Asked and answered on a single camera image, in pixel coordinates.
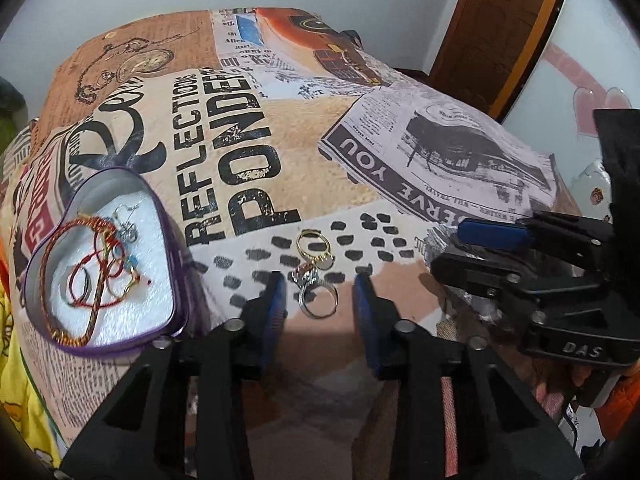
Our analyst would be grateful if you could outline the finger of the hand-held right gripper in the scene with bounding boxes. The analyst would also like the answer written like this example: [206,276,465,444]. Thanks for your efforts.
[456,211,618,261]
[431,252,549,322]

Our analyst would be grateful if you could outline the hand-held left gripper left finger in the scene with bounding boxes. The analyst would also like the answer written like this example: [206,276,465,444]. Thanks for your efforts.
[60,271,289,480]

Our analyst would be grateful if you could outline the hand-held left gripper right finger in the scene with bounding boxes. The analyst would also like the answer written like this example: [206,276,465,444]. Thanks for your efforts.
[351,274,586,480]

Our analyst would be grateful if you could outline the silver ring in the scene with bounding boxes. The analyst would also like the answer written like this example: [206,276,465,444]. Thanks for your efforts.
[291,265,338,319]

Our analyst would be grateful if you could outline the gold ring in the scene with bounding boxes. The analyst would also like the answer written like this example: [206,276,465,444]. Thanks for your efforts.
[295,229,335,267]

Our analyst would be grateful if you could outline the purple heart-shaped tin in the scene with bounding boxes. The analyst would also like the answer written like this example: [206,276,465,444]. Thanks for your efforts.
[19,166,192,358]

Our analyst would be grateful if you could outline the silver earrings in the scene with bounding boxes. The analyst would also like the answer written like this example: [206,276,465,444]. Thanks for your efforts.
[110,203,147,244]

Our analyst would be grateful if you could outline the red string bracelet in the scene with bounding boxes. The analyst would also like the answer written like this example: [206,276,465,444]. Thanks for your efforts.
[67,245,152,309]

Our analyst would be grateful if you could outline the gold red braided bracelet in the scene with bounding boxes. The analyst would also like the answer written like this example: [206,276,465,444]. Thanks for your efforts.
[39,216,125,347]

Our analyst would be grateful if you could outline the white printed fabric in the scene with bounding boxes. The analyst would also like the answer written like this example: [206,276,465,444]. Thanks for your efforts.
[570,159,614,222]

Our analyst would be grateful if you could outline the printed blanket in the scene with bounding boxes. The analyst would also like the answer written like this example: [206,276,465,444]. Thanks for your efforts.
[0,7,576,463]

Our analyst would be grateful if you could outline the brown wooden door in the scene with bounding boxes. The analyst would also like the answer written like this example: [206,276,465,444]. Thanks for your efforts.
[429,0,576,122]

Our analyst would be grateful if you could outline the yellow cloth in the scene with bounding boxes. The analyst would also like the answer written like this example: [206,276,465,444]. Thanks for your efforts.
[0,280,64,467]

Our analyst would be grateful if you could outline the green cloth covered box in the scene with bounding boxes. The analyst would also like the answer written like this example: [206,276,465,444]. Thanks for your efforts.
[0,77,27,152]

